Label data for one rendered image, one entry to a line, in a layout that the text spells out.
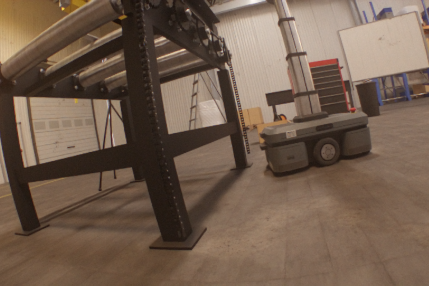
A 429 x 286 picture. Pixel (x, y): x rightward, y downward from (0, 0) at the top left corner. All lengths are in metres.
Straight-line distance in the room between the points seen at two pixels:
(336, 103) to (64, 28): 3.05
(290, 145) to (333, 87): 2.10
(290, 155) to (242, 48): 10.63
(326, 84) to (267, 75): 8.21
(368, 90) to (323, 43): 7.53
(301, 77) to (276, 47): 10.12
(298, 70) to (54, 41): 1.34
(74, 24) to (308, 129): 1.21
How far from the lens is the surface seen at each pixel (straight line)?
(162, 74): 2.05
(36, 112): 11.33
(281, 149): 1.33
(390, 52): 5.62
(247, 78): 11.48
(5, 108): 1.47
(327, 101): 3.32
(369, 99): 4.63
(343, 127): 1.43
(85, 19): 0.98
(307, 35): 11.93
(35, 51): 1.21
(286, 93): 6.29
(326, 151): 1.40
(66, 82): 1.81
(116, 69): 1.59
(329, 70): 3.36
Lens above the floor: 0.33
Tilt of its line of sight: 3 degrees down
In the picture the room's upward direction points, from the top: 11 degrees counter-clockwise
